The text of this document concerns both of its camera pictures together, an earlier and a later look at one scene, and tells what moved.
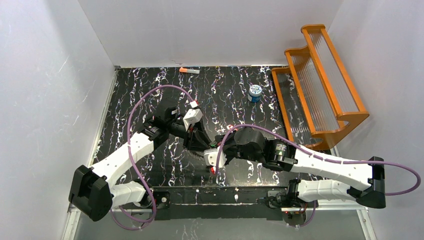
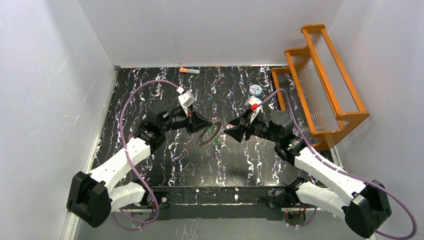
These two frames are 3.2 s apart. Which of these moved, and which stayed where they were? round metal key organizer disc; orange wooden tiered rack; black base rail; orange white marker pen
Moved: round metal key organizer disc
Stayed: orange wooden tiered rack; orange white marker pen; black base rail
